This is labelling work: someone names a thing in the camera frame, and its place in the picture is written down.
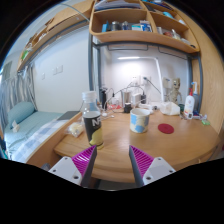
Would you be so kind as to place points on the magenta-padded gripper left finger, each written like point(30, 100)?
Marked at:
point(68, 167)

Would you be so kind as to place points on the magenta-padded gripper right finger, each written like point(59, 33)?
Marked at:
point(156, 168)

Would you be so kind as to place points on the clear black-labelled drink bottle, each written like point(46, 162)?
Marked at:
point(92, 126)

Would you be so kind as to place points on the clear bag of yellow snacks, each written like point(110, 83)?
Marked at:
point(75, 129)

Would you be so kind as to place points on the flat round red coaster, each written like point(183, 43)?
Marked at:
point(165, 128)

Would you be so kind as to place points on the bed with checked blanket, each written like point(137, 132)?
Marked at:
point(33, 131)

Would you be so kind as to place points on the white blue-patterned mug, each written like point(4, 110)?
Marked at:
point(139, 120)

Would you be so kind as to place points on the dark grey laptop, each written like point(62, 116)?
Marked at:
point(68, 115)

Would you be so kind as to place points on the white tissue pack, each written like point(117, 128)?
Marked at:
point(170, 108)

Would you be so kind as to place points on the dark green jar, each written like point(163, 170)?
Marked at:
point(181, 108)

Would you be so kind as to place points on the flat colourful packet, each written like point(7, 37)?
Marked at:
point(197, 116)

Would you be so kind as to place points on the small white plush toy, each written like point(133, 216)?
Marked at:
point(15, 126)

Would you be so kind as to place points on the small black cube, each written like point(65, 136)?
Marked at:
point(127, 108)

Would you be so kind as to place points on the small green packet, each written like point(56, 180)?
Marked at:
point(205, 122)

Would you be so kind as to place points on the black power adapter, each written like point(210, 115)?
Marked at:
point(143, 99)

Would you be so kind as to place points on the white red-pump lotion bottle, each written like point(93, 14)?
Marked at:
point(189, 105)

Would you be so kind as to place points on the white charger block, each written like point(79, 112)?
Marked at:
point(136, 99)

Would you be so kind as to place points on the teal pillow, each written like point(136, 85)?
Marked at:
point(20, 113)

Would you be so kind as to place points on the steel tumbler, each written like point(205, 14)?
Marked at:
point(125, 97)

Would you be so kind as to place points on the black bottle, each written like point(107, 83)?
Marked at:
point(103, 96)

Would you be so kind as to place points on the tree-creature figurine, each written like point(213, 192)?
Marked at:
point(175, 90)

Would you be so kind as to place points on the grey spray bottle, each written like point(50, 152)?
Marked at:
point(196, 98)

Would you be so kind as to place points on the grey striped curtain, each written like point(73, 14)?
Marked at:
point(18, 90)

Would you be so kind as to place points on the wooden shelf unit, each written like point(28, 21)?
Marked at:
point(140, 36)

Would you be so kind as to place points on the white wall-mounted box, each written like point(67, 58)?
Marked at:
point(166, 82)

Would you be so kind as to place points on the long wooden wall shelf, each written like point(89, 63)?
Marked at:
point(63, 20)

